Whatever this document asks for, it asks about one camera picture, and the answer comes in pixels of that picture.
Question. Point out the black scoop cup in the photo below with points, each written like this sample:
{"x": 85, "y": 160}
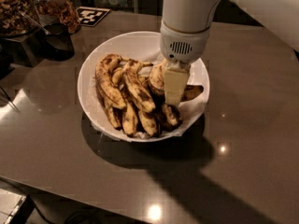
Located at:
{"x": 56, "y": 43}

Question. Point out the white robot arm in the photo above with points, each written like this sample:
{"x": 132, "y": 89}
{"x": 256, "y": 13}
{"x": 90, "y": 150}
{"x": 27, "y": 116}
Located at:
{"x": 185, "y": 30}

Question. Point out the spotted banana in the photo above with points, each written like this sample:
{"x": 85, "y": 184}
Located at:
{"x": 139, "y": 94}
{"x": 129, "y": 116}
{"x": 168, "y": 116}
{"x": 110, "y": 111}
{"x": 149, "y": 123}
{"x": 156, "y": 84}
{"x": 103, "y": 75}

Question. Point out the white box lower left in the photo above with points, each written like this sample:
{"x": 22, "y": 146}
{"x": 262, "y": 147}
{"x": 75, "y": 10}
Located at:
{"x": 12, "y": 207}

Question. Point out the white bowl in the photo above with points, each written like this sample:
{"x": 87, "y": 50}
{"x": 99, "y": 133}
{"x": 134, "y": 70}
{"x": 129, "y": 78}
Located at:
{"x": 124, "y": 44}

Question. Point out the dark stand block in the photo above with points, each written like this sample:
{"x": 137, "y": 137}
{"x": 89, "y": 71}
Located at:
{"x": 25, "y": 49}

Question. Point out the black white marker tag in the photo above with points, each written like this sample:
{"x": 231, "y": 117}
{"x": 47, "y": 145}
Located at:
{"x": 90, "y": 16}

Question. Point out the glass jar of snacks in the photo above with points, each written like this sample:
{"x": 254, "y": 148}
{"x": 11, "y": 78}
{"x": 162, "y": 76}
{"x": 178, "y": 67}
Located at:
{"x": 62, "y": 10}

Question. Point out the glass jar of nuts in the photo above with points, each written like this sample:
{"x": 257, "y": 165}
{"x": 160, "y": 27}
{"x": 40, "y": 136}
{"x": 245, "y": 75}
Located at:
{"x": 12, "y": 22}

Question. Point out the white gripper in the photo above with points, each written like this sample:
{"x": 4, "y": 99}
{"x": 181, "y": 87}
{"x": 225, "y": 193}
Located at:
{"x": 183, "y": 46}

